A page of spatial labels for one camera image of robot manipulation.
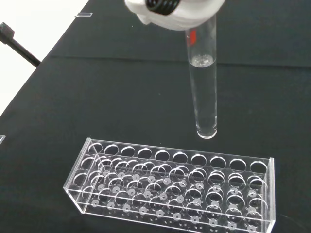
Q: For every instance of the black tripod leg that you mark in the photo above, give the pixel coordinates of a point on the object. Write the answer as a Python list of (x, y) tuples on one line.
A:
[(22, 49)]

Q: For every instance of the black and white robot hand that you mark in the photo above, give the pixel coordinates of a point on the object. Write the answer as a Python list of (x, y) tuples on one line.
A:
[(184, 14)]

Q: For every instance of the black bench cloth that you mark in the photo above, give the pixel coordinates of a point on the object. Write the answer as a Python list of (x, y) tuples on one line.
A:
[(121, 97)]

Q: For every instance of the clear acrylic test tube rack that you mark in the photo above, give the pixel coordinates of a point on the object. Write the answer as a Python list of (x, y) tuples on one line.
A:
[(267, 194)]

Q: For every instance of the small clear cloth clip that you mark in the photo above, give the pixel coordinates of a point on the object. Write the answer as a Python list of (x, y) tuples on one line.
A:
[(83, 15), (2, 138)]

